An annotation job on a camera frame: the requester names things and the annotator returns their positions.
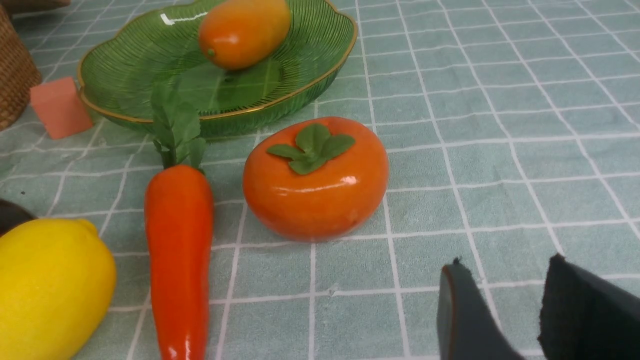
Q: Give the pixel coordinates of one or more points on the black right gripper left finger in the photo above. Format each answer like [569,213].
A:
[465,326]

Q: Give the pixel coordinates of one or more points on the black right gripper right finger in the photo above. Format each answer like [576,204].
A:
[585,317]

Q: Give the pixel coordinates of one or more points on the orange persimmon green calyx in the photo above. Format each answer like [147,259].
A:
[316,180]

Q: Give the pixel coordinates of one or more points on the orange carrot green leaves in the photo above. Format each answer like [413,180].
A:
[179,223]

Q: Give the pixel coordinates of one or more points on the orange yellow mango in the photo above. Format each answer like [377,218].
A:
[238,34]

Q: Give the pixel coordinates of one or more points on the yellow lemon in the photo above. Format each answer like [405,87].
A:
[57,282]

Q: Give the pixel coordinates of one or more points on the dark purple eggplant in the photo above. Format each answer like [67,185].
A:
[12,215]

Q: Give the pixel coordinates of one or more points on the green glass leaf plate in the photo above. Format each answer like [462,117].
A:
[117,77]

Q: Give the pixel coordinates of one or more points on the salmon pink foam cube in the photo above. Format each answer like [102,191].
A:
[59,108]

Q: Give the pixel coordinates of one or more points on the woven wicker basket green lining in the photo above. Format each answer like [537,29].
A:
[18,72]

